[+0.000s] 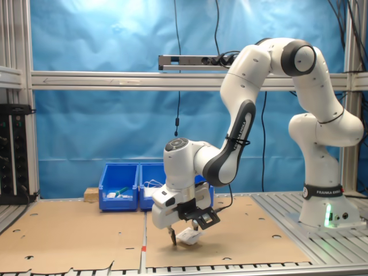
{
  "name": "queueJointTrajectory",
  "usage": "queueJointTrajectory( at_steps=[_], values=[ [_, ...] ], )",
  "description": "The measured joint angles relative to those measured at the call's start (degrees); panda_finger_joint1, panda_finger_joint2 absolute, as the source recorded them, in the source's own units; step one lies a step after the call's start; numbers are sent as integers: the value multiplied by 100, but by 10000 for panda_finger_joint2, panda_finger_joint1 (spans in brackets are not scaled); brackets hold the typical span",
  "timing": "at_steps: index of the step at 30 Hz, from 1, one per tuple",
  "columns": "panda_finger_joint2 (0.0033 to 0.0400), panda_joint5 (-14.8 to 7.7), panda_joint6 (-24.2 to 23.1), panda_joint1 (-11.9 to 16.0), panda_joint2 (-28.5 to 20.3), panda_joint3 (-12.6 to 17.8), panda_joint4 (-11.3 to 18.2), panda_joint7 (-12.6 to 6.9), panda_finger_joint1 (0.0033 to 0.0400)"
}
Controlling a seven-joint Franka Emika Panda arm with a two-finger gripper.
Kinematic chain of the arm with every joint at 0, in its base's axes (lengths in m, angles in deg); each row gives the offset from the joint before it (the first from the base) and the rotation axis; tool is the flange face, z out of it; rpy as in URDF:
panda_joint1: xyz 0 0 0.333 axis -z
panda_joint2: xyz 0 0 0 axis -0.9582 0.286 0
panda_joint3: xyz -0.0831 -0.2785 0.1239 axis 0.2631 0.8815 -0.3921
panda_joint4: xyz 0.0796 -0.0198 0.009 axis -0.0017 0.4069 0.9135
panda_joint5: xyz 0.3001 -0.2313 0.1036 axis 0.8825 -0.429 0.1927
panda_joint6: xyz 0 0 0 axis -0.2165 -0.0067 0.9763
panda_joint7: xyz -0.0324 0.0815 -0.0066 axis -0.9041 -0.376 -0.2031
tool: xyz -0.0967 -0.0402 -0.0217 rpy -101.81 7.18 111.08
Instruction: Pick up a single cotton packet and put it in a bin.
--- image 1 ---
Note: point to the stack of pale face masks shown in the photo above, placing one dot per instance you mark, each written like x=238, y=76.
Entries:
x=152, y=191

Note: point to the black equipment rack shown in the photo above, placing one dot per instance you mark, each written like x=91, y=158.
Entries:
x=17, y=158

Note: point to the brown cardboard sheet with notches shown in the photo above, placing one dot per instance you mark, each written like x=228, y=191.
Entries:
x=72, y=235

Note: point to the aluminium frame post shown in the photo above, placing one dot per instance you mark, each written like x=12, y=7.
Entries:
x=352, y=161
x=28, y=43

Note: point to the blue bin holding masks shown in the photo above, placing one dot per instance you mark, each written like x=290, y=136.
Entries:
x=151, y=202

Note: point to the horizontal aluminium frame beam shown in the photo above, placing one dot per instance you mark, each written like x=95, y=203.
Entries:
x=115, y=80

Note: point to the blue bin holding syringes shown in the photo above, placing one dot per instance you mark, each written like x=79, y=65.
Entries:
x=118, y=204

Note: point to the loose green syringe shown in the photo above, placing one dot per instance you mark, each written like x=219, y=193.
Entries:
x=121, y=191

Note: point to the white printed gauze packet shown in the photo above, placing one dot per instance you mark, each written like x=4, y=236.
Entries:
x=188, y=236

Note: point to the chipboard wood slab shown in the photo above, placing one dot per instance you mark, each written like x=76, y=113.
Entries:
x=91, y=195

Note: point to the grey power strip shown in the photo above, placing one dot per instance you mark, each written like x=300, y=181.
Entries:
x=187, y=61

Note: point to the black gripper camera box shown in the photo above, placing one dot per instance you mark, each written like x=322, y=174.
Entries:
x=207, y=220

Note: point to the long white printed packet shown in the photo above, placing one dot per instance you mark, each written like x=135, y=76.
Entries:
x=111, y=195

